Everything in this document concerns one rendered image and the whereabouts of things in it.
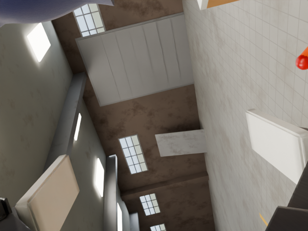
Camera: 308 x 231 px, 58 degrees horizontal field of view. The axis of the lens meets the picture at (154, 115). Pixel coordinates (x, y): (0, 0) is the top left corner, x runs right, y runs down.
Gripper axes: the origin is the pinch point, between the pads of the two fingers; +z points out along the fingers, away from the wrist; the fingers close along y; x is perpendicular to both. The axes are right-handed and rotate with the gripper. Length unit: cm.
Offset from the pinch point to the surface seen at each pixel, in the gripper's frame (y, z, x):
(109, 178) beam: -224, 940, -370
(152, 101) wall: -2, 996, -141
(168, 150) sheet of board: 12, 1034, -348
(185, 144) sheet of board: 83, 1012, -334
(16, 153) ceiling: -239, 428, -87
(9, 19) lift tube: -15.1, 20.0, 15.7
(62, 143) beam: -214, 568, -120
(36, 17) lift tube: -12.0, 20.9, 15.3
